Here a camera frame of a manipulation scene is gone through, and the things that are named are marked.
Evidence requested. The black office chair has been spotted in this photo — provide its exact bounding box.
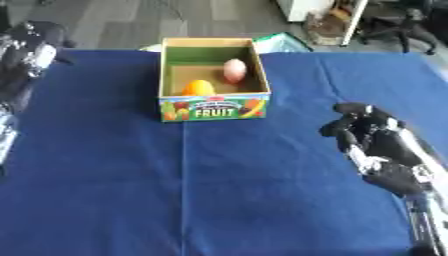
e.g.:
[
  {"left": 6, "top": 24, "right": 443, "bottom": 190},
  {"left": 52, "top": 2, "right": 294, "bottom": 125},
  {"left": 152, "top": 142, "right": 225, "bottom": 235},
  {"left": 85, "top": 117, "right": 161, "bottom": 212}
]
[{"left": 355, "top": 0, "right": 441, "bottom": 56}]

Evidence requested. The green and white bag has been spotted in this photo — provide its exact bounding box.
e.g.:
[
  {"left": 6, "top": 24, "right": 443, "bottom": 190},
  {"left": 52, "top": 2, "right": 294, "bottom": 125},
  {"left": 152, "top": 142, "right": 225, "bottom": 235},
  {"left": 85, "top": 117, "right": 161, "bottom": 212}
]
[{"left": 252, "top": 31, "right": 315, "bottom": 55}]

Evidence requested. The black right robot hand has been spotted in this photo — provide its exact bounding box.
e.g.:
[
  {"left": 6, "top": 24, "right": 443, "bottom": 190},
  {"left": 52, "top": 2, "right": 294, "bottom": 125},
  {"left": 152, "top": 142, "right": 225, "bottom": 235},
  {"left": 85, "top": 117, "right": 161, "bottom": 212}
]
[{"left": 318, "top": 101, "right": 436, "bottom": 196}]

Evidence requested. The brown bag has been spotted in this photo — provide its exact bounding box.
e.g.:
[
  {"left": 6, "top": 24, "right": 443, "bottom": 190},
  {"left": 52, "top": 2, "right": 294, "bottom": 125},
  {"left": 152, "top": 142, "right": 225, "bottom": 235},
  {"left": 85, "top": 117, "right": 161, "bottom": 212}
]
[{"left": 302, "top": 8, "right": 354, "bottom": 45}]

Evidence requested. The orange toy fruit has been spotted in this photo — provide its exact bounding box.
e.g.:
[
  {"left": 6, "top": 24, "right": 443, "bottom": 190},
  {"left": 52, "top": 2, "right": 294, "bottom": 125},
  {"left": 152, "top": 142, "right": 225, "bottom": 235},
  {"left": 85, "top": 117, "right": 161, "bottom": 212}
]
[{"left": 180, "top": 79, "right": 217, "bottom": 97}]

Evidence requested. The cardboard box with green inside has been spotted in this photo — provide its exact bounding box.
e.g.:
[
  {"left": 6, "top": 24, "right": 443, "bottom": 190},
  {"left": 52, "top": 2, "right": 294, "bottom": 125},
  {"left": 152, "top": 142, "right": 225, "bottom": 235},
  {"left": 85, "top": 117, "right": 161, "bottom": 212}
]
[{"left": 157, "top": 36, "right": 273, "bottom": 123}]

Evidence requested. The pink toy fruit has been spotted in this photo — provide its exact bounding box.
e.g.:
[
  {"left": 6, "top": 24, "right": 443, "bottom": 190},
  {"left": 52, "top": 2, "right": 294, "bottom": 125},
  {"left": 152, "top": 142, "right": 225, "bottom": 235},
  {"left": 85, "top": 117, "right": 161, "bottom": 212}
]
[{"left": 220, "top": 58, "right": 249, "bottom": 84}]

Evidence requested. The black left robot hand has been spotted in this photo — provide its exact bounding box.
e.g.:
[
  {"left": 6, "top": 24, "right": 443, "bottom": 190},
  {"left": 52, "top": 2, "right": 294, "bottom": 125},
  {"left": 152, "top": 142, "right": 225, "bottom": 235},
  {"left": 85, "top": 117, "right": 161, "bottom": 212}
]
[{"left": 0, "top": 20, "right": 79, "bottom": 79}]

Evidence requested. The white cabinet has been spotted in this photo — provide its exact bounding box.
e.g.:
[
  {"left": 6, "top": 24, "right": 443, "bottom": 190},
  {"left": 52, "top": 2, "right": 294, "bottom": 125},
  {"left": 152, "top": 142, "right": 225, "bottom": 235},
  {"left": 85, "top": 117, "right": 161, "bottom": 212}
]
[{"left": 274, "top": 0, "right": 371, "bottom": 47}]

